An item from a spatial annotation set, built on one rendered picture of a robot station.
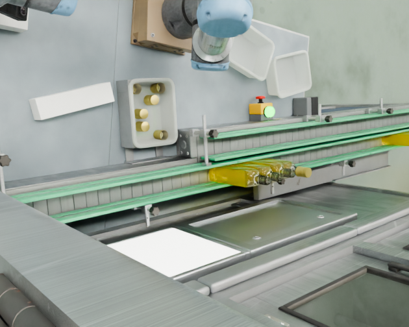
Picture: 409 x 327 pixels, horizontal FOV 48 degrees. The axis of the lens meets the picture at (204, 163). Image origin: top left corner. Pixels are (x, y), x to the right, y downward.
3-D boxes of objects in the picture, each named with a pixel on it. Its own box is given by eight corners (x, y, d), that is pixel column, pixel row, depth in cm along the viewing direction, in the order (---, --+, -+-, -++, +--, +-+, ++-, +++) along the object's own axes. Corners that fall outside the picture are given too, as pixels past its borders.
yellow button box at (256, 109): (248, 121, 189) (261, 121, 183) (247, 102, 188) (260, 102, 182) (260, 119, 193) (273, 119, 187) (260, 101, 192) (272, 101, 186)
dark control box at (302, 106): (292, 115, 206) (307, 115, 199) (291, 98, 204) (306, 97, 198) (304, 114, 211) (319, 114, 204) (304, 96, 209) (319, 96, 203)
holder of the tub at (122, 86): (123, 163, 154) (134, 165, 148) (115, 80, 150) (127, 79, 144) (164, 156, 165) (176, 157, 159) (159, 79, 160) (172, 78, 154)
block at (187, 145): (178, 157, 160) (189, 159, 155) (176, 130, 159) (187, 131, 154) (185, 156, 163) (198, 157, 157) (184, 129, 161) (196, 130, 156)
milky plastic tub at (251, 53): (249, 84, 189) (265, 83, 183) (211, 60, 176) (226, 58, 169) (261, 45, 192) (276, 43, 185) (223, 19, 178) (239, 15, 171)
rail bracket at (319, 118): (301, 122, 191) (328, 122, 180) (300, 104, 190) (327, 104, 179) (307, 121, 193) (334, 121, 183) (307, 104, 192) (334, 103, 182)
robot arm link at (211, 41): (228, 30, 146) (259, -51, 92) (226, 76, 146) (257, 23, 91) (191, 28, 145) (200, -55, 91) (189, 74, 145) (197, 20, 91)
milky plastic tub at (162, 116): (121, 147, 153) (134, 149, 146) (115, 80, 150) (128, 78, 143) (164, 141, 164) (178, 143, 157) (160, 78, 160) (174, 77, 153)
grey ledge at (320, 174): (242, 196, 186) (261, 201, 177) (241, 176, 185) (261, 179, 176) (371, 164, 244) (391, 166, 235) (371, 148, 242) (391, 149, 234)
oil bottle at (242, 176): (208, 181, 162) (250, 189, 145) (208, 165, 161) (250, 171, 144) (221, 178, 165) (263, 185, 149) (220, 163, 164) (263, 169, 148)
